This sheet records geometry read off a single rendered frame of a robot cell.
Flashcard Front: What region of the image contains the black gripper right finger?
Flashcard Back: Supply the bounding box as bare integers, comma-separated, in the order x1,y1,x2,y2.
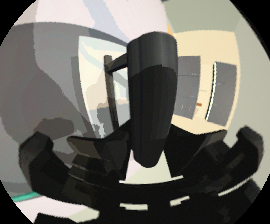
163,123,228,179

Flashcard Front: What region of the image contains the teal small trowel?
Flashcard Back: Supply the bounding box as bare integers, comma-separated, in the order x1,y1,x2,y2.
11,190,39,202

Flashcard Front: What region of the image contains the grey rectangular mat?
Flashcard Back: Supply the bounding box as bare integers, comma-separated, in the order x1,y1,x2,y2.
0,22,128,197

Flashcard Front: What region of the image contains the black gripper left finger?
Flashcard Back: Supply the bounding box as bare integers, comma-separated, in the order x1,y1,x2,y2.
66,119,132,181

